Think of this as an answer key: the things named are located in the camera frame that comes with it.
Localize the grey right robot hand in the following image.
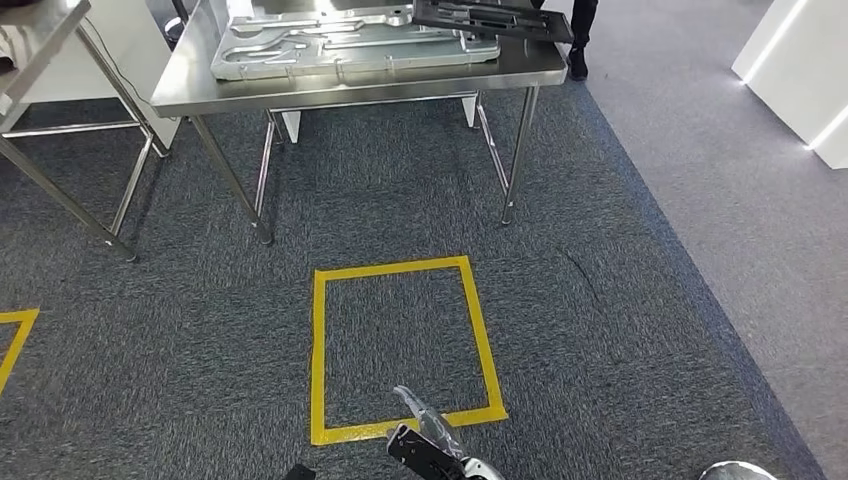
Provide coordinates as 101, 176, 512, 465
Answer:
386, 385, 480, 480

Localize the black plastic plate part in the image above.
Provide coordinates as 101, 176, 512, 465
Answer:
411, 0, 575, 45

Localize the stainless steel workbench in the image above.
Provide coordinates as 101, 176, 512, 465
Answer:
150, 0, 569, 246

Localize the yellow floor tape square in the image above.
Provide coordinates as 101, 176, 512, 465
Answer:
309, 255, 509, 448
0, 308, 40, 397

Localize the stamped silver metal panel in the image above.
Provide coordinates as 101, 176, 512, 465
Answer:
210, 3, 501, 82

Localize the person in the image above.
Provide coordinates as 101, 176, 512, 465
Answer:
529, 0, 601, 83

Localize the white cabinet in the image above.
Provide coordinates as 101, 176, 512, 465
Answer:
731, 0, 848, 171
0, 0, 182, 151

